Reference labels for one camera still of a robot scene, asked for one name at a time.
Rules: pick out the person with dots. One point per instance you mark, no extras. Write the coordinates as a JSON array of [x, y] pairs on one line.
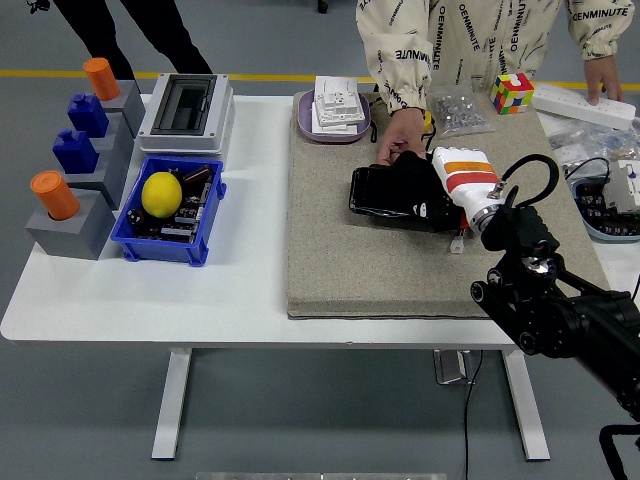
[[135, 30], [475, 30]]

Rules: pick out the brown electronic component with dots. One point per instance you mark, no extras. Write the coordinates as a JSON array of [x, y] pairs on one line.
[[197, 175]]

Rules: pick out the silver metal bracket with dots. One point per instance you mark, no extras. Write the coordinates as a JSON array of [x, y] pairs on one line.
[[452, 367]]

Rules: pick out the purple tray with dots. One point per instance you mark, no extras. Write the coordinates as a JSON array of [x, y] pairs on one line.
[[304, 120]]

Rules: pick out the clear plastic parts bag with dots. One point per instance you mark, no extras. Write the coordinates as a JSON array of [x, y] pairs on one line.
[[580, 140]]

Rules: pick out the glossy black panel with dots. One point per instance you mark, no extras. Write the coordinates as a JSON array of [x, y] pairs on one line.
[[370, 192]]

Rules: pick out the person's right hand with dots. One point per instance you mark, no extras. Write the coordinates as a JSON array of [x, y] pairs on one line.
[[402, 131]]

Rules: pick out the yellow lemon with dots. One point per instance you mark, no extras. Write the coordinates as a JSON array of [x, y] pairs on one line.
[[162, 195]]

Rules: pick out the person's left forearm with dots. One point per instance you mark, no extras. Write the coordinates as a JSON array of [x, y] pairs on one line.
[[600, 25]]

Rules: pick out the clear bag of metal screws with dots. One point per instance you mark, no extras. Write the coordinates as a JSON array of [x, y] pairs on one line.
[[460, 114]]

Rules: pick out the grey-brown mat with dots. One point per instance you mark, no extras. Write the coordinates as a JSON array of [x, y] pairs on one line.
[[375, 270]]

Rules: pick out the grey block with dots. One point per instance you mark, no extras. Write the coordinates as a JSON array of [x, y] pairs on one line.
[[120, 137], [96, 181], [129, 102], [71, 240]]

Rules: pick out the white electrical device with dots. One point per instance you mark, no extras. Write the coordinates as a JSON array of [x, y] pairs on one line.
[[622, 190]]

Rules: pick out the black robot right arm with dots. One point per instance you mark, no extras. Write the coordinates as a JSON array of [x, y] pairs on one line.
[[550, 310]]

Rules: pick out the black round component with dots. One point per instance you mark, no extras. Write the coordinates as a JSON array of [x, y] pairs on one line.
[[136, 217]]

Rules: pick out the yellow tape measure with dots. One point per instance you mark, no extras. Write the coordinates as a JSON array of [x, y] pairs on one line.
[[428, 120]]

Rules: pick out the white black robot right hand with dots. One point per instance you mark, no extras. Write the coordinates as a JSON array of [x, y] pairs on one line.
[[470, 180]]

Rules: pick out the blue block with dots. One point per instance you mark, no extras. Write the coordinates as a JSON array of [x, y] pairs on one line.
[[76, 151], [88, 116]]

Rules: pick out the orange cylinder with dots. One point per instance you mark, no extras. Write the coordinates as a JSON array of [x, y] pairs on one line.
[[54, 196], [102, 80]]

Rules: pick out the light blue tray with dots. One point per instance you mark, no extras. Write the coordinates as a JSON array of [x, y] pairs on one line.
[[600, 232]]

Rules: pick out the blue plastic bin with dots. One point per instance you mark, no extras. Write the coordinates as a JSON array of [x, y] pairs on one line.
[[167, 252]]

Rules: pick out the white table leg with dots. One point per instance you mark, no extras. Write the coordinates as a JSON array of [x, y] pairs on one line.
[[525, 400], [172, 400]]

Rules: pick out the white power strip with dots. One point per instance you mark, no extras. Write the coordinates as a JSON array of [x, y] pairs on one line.
[[565, 100]]

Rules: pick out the black circuit board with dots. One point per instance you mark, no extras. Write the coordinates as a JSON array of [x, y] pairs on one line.
[[184, 216]]

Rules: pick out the colourful puzzle cube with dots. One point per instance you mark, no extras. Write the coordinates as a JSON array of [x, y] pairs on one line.
[[511, 93]]

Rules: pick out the white wall socket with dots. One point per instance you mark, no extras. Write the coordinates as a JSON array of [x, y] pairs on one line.
[[339, 101]]

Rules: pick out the white socket plate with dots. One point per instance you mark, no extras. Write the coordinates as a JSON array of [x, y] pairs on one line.
[[336, 129]]

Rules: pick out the person's right forearm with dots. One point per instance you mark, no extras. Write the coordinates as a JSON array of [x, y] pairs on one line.
[[397, 70]]

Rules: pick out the grey electrical distribution box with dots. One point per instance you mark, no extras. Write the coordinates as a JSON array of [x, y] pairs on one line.
[[152, 144]]

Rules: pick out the person's left hand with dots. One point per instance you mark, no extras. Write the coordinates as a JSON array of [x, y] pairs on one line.
[[605, 75]]

